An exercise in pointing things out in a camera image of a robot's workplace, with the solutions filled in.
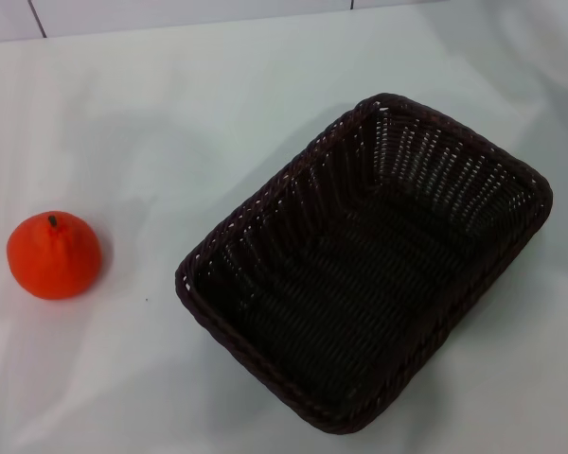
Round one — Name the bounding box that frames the orange toy tangerine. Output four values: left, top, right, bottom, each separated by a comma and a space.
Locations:
6, 211, 103, 301

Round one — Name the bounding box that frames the dark brown woven basket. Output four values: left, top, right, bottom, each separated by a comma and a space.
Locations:
174, 93, 555, 434

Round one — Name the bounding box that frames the white tablecloth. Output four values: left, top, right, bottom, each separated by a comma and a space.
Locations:
0, 0, 568, 454

